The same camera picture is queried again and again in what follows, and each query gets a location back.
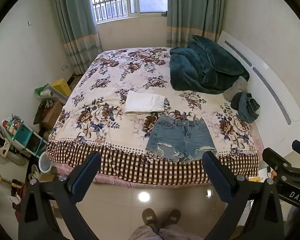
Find brown slipper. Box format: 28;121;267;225
162;209;182;228
142;208;157;227

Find teal fleece blanket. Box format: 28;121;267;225
169;35;250;95

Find brown cardboard box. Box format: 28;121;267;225
42;101;64;130

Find teal shelf cart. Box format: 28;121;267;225
2;115;48;159

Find pair of white shoes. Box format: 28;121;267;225
27;164;41;186

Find window with metal grille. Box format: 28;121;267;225
87;0;169;24

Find folded white pants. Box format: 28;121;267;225
124;90;166;116

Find white headboard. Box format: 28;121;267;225
217;30;300;147

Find crumpled dark teal cloth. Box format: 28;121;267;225
230;92;261;124

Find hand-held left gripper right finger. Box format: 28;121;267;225
202;151;285;240

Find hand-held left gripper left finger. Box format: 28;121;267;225
18;151;102;240

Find bed with floral sheet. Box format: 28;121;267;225
46;46;263;188

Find person's right forearm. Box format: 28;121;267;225
284;205;300;240

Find green plastic bag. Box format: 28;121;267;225
34;85;56;98

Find blue denim shorts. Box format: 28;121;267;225
145;114;218;165

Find grey pillow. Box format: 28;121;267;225
223;76;249;101

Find yellow box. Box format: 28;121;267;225
51;78;72;97

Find green striped curtain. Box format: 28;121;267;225
165;0;227;48
49;0;104;77

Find white waste basket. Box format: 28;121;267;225
38;152;53;173

